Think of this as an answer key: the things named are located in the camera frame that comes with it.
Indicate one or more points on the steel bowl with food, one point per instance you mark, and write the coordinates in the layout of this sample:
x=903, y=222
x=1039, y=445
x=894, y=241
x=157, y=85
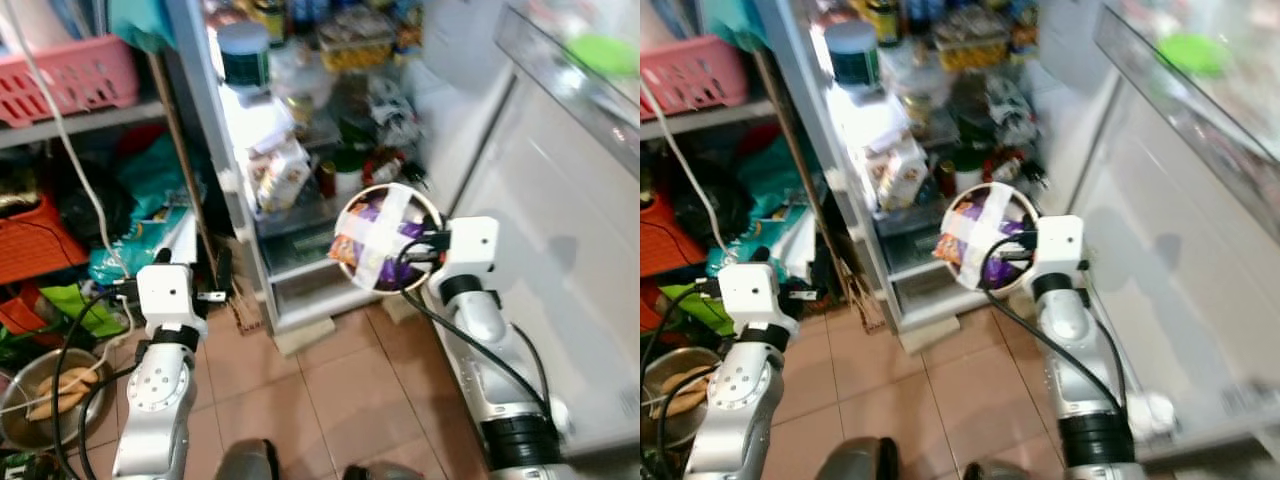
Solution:
x=975, y=235
x=375, y=240

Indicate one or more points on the clear fridge drawer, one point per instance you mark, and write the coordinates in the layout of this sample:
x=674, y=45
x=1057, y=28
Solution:
x=300, y=270
x=915, y=275

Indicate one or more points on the white fridge door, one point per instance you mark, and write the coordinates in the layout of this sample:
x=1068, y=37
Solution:
x=560, y=260
x=1180, y=270

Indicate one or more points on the white fridge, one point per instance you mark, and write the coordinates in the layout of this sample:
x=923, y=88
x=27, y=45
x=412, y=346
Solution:
x=800, y=70
x=195, y=70

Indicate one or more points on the clear fridge door bin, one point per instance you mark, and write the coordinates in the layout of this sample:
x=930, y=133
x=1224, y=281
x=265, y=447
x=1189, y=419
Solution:
x=1170, y=100
x=560, y=90

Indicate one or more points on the teal printed bag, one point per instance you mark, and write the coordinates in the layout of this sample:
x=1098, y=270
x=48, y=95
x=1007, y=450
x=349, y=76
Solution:
x=140, y=250
x=770, y=235

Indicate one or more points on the pale concrete block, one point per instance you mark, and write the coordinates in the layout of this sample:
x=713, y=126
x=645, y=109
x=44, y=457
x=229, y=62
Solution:
x=305, y=337
x=400, y=310
x=930, y=337

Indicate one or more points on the red snack package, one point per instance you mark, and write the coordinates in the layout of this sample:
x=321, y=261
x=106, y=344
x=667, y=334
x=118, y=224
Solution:
x=385, y=168
x=1005, y=166

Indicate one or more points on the teal plastic bag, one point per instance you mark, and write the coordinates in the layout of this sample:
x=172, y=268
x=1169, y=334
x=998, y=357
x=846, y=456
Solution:
x=160, y=175
x=775, y=175

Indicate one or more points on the black plastic bag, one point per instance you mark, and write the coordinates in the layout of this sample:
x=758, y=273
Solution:
x=90, y=200
x=700, y=200

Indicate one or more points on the white tub green lid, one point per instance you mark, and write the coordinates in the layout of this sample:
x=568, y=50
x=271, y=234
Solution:
x=968, y=178
x=350, y=180

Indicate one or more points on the bright green bag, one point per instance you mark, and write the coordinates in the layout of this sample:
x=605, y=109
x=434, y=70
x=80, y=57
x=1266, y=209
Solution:
x=690, y=310
x=75, y=305

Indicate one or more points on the red sauce jar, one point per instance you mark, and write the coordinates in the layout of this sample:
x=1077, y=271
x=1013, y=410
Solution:
x=946, y=180
x=326, y=182

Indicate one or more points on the white printed milk carton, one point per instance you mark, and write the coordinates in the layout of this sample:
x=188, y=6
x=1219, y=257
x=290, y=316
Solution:
x=280, y=180
x=900, y=178

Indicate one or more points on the broom with brown stick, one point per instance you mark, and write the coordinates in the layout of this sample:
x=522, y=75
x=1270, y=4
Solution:
x=183, y=150
x=794, y=150

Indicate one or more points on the orange plastic crate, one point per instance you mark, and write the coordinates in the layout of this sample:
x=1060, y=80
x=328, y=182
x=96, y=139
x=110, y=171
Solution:
x=652, y=240
x=28, y=245

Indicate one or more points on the steel pot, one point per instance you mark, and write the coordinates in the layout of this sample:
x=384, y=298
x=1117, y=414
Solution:
x=20, y=420
x=690, y=360

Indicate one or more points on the crumpled foil wrap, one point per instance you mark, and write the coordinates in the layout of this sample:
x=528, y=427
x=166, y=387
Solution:
x=1012, y=110
x=392, y=112

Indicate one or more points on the grey storage shelf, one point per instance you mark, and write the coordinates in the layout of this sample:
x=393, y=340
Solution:
x=700, y=122
x=90, y=122

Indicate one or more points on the brown bread pieces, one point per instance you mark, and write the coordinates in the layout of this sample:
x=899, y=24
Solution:
x=60, y=390
x=685, y=398

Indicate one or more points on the grey robot left leg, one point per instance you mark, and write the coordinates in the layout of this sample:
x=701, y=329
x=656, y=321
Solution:
x=248, y=462
x=858, y=462

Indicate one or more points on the grey robot leg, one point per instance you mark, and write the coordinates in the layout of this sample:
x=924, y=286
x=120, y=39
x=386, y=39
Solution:
x=858, y=462
x=248, y=462
x=385, y=472
x=995, y=472

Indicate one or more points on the pink plastic basket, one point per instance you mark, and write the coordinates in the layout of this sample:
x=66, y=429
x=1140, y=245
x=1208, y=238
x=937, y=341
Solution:
x=695, y=78
x=70, y=80

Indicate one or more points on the clear plastic tub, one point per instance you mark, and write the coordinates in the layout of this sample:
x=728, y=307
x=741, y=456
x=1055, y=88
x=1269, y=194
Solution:
x=300, y=80
x=915, y=78

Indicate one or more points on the yellow food container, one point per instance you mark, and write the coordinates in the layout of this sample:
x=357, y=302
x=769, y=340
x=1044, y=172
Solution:
x=970, y=50
x=355, y=50

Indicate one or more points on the dark jar white lid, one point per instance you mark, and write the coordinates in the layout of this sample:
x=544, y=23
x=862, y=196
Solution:
x=245, y=65
x=853, y=62

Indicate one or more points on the white power adapter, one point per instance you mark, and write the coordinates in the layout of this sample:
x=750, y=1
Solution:
x=1152, y=415
x=560, y=418

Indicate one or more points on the grey robot right leg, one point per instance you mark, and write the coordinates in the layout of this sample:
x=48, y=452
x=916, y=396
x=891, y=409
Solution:
x=995, y=472
x=385, y=472

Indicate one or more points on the teal cloth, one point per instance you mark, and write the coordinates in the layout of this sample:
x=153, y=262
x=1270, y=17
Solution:
x=140, y=22
x=735, y=20

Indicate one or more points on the green round lid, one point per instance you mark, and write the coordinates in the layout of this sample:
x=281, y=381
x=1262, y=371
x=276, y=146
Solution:
x=600, y=55
x=1192, y=55

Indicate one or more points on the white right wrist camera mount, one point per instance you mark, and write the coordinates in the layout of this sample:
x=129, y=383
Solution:
x=472, y=245
x=1060, y=245

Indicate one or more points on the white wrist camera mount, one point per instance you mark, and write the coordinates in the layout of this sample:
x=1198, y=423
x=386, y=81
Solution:
x=1060, y=245
x=750, y=300
x=165, y=295
x=472, y=245

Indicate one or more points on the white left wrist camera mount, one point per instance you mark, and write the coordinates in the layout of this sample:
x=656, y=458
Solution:
x=165, y=295
x=750, y=300

